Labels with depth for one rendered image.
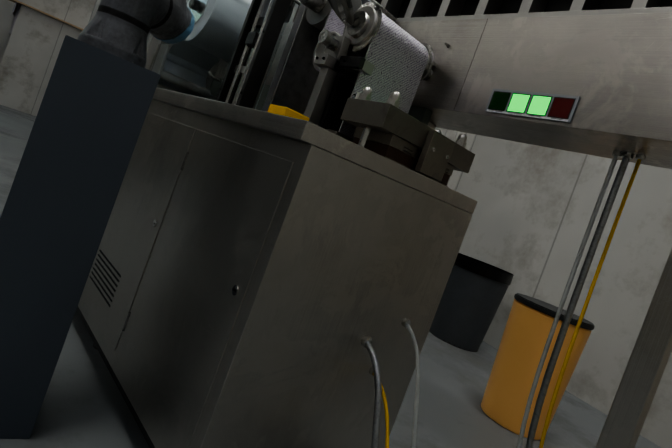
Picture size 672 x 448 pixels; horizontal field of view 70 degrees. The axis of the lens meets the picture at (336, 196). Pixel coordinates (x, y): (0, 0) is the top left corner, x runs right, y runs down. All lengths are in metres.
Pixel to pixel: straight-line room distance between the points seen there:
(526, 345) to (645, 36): 1.59
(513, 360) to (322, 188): 1.77
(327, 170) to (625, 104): 0.72
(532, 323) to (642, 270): 1.52
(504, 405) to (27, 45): 11.12
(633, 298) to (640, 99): 2.70
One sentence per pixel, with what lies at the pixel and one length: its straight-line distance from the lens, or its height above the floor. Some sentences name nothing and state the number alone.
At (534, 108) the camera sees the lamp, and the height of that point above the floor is 1.18.
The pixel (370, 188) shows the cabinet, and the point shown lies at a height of 0.82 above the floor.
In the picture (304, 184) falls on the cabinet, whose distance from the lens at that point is 0.97.
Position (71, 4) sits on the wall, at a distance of 12.16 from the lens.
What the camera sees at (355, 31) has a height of 1.22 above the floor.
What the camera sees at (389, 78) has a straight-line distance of 1.45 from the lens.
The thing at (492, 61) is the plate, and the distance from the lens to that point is 1.54.
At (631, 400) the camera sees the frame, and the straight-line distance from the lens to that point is 1.38.
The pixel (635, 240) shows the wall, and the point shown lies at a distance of 3.97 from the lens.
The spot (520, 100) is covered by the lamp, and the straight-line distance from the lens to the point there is 1.43.
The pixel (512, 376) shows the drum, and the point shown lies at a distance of 2.60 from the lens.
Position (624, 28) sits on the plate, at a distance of 1.42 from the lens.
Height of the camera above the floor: 0.80
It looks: 1 degrees down
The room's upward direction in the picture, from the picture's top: 20 degrees clockwise
